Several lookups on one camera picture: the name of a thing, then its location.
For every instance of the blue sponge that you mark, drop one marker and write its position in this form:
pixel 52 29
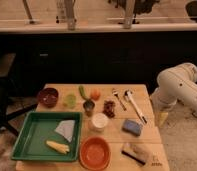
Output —
pixel 132 127

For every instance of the wooden brush block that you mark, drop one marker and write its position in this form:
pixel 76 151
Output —
pixel 135 152

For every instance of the small metal cup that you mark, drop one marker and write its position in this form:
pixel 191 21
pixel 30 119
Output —
pixel 88 106

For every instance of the grey folded cloth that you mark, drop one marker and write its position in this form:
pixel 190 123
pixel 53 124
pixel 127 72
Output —
pixel 66 128

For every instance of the orange fruit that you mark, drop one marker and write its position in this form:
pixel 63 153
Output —
pixel 95 94

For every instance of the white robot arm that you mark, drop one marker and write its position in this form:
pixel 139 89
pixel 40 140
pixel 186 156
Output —
pixel 175 83

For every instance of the white handled spatula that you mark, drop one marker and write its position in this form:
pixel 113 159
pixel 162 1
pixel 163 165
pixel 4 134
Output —
pixel 129 96

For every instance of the orange bowl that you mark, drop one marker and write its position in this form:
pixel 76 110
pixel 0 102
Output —
pixel 94 154

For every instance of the green plastic tray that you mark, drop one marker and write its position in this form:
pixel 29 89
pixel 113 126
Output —
pixel 38 128

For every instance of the light green cup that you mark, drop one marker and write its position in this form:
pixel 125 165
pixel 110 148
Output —
pixel 70 101

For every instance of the white cup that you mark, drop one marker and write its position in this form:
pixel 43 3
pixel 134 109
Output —
pixel 99 121

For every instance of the yellow corn cob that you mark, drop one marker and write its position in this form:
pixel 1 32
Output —
pixel 61 148

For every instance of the green cucumber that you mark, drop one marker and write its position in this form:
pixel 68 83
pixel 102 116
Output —
pixel 82 92

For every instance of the dark red grape bunch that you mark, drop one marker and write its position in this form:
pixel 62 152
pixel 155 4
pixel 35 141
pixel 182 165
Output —
pixel 109 107

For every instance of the black office chair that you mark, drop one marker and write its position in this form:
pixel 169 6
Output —
pixel 6 62

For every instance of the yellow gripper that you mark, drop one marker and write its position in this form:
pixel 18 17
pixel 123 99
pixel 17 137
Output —
pixel 161 118

